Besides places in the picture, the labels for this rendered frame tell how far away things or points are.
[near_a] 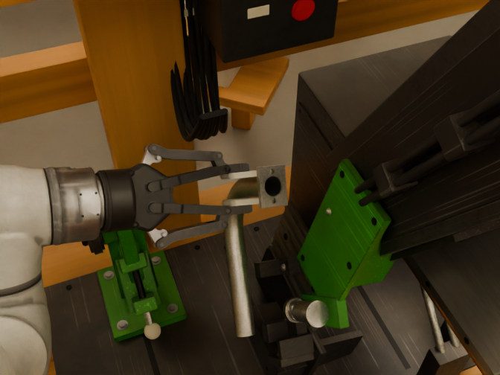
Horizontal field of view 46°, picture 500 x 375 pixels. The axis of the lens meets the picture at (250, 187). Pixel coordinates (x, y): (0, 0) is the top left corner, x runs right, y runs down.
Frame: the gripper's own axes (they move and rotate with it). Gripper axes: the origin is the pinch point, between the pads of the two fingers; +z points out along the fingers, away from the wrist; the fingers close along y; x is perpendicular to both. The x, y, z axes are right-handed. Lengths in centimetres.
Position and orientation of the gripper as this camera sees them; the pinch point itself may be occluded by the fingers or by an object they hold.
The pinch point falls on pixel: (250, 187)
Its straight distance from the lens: 79.0
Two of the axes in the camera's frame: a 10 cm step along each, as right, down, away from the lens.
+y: -0.7, -10.0, -0.5
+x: -4.3, -0.1, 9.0
